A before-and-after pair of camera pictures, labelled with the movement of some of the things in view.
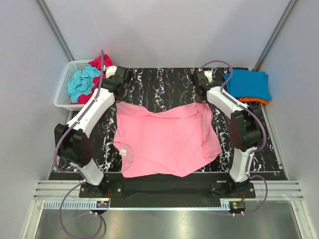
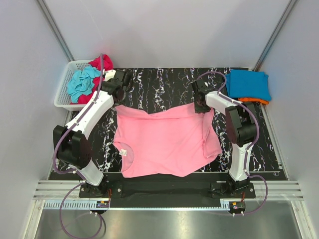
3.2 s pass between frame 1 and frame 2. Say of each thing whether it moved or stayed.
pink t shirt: stayed
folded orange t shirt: stayed
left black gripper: stayed
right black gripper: moved
